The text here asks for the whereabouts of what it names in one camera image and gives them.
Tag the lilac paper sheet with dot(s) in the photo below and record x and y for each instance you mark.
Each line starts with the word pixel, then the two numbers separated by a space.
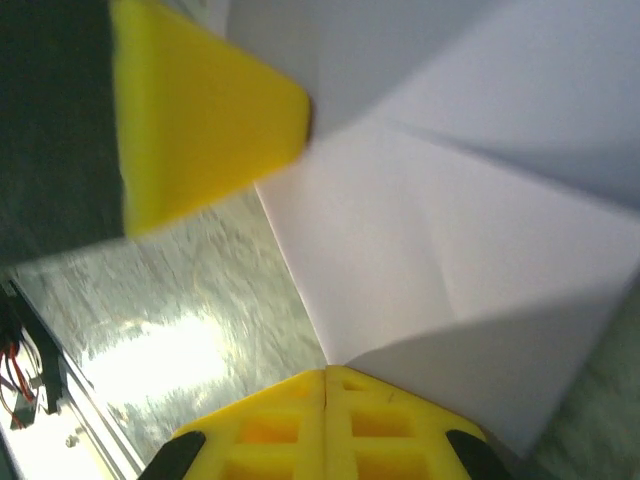
pixel 425 225

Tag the wide grooved aluminium rail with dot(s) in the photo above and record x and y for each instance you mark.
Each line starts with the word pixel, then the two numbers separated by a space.
pixel 50 425

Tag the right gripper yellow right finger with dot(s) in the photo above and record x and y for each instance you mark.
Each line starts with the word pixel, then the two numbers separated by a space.
pixel 390 435

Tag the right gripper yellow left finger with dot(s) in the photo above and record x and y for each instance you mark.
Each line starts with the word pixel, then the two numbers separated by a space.
pixel 270 435

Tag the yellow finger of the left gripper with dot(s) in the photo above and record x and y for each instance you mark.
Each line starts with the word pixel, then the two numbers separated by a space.
pixel 200 115

